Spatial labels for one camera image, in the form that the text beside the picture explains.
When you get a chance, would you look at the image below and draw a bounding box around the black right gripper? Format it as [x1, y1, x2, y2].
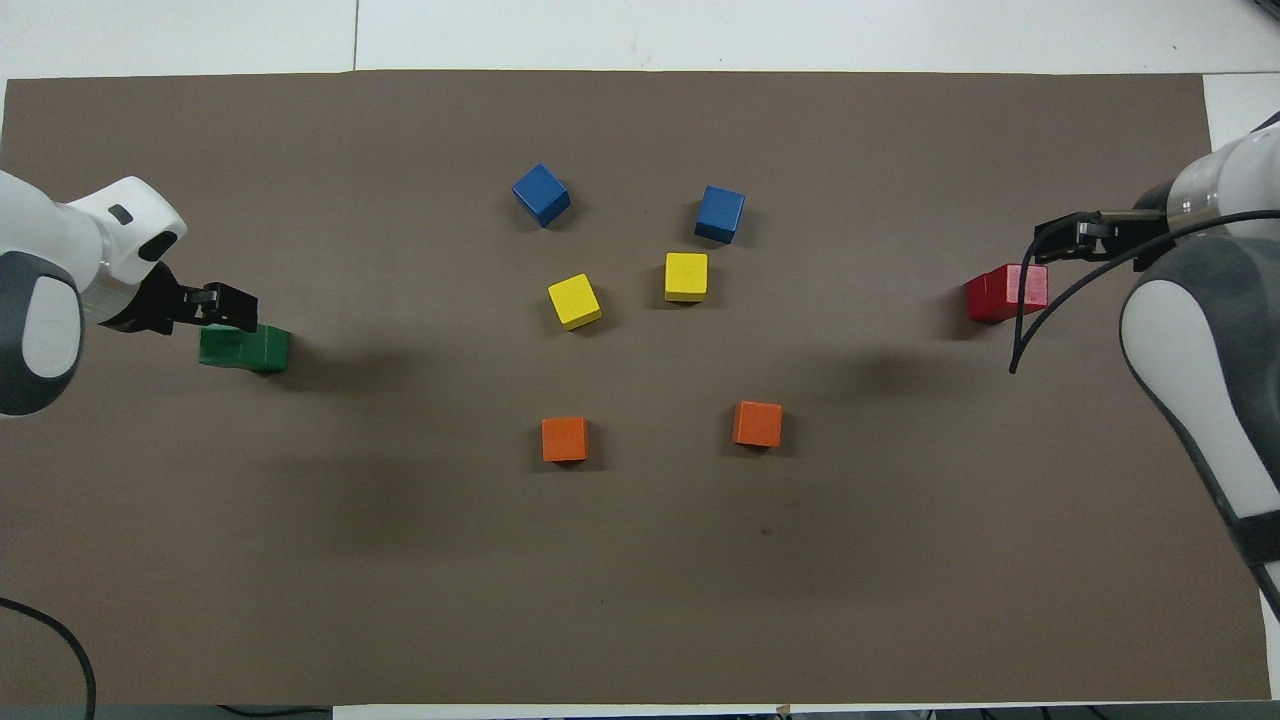
[1035, 185, 1176, 271]

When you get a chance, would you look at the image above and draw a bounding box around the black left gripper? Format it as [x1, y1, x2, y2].
[100, 265, 259, 334]

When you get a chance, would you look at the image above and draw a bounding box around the blue wooden block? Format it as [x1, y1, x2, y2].
[512, 163, 572, 228]
[695, 185, 746, 245]

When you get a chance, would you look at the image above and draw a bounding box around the yellow wooden block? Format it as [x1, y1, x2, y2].
[547, 273, 603, 331]
[664, 252, 709, 303]

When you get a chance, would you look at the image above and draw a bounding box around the orange wooden block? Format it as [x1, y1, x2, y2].
[732, 401, 784, 449]
[541, 416, 589, 463]

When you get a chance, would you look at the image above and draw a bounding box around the brown table mat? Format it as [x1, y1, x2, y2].
[0, 69, 1273, 707]

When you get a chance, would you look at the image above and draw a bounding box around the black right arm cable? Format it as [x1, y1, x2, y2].
[1010, 208, 1280, 376]

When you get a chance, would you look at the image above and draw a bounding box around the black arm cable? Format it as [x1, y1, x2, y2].
[0, 598, 98, 720]
[1010, 208, 1280, 376]

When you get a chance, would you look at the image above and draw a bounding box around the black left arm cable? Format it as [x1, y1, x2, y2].
[0, 598, 98, 720]

